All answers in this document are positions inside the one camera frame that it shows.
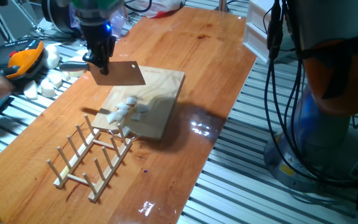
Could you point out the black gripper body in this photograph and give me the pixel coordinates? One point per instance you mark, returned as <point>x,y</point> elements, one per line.
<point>97,39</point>

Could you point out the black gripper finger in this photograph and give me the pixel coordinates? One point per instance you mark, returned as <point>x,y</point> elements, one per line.
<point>91,59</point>
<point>105,63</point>

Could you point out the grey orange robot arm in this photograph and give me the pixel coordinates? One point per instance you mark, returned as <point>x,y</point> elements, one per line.
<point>328,25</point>

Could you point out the large white radish chunk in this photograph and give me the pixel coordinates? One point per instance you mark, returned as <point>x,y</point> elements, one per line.
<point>51,57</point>

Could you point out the light wooden cutting board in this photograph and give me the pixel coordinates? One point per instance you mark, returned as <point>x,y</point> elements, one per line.
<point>163,84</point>

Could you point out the glossy brown wooden board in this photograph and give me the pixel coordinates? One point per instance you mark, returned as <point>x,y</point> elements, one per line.
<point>166,174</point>

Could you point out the steel cleaver knife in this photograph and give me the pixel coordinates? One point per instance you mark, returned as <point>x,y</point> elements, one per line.
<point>120,74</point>

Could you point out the white red-printed plastic bag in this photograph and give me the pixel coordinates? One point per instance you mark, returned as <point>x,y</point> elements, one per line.
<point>163,6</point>

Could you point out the white plastic drawer box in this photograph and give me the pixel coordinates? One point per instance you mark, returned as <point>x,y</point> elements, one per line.
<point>253,34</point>

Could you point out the wooden peg dish rack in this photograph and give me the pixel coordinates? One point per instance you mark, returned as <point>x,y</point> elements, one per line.
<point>79,155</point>

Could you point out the orange black teach pendant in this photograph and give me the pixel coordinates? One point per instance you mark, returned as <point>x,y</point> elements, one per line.
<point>23,59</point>

